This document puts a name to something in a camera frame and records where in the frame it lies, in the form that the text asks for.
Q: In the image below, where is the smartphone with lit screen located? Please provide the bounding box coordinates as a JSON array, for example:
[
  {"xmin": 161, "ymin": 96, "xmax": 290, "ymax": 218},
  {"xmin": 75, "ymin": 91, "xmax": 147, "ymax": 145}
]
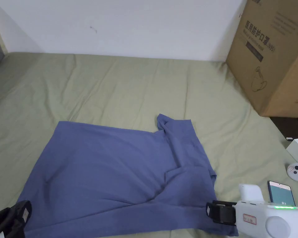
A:
[{"xmin": 267, "ymin": 180, "xmax": 297, "ymax": 207}]

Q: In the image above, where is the bed with pale green sheet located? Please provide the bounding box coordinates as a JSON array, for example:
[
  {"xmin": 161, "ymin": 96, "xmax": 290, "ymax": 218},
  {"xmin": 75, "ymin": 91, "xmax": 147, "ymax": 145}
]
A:
[{"xmin": 0, "ymin": 51, "xmax": 298, "ymax": 238}]

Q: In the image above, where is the brown cardboard carton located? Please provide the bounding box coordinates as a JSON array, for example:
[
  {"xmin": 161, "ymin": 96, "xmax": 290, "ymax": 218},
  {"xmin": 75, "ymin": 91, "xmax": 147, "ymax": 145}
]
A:
[{"xmin": 225, "ymin": 0, "xmax": 298, "ymax": 117}]

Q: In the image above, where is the blue shirt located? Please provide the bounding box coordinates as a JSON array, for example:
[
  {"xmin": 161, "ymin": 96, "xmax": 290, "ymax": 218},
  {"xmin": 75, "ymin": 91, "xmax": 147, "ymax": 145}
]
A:
[{"xmin": 16, "ymin": 113, "xmax": 239, "ymax": 237}]

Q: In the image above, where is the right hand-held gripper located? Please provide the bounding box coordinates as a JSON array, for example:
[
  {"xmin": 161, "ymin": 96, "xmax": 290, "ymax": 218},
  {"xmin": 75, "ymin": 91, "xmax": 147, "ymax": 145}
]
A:
[{"xmin": 205, "ymin": 184, "xmax": 298, "ymax": 238}]

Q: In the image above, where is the white hand controller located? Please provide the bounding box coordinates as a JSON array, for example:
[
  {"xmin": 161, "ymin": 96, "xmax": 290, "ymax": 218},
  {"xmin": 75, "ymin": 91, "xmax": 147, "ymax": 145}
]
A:
[{"xmin": 287, "ymin": 162, "xmax": 298, "ymax": 184}]

